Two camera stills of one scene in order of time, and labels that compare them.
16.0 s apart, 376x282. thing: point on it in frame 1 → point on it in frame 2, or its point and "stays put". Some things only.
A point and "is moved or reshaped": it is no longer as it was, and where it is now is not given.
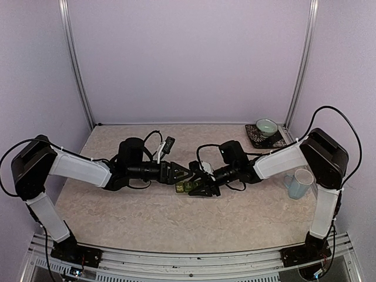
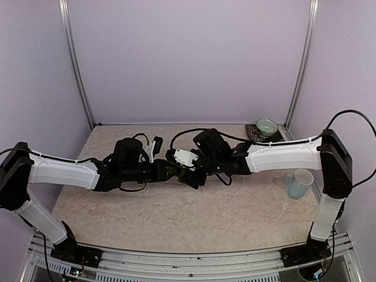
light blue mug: x=298 y=184 stays put
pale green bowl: x=267 y=127 stays put
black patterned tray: x=259 y=141 stays put
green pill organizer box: x=183 y=187 is moved or reshaped
